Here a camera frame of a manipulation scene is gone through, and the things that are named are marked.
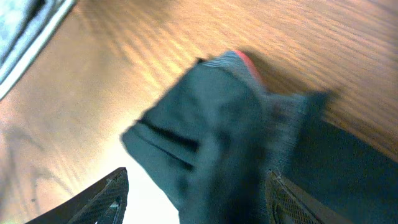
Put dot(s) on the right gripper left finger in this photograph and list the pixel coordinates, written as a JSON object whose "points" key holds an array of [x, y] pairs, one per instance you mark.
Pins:
{"points": [[104, 202]]}

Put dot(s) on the black leggings with red waistband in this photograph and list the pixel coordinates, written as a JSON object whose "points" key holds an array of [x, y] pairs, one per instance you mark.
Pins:
{"points": [[210, 141]]}

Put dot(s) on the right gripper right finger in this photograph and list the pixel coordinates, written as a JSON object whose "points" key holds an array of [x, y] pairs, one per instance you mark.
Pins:
{"points": [[287, 203]]}

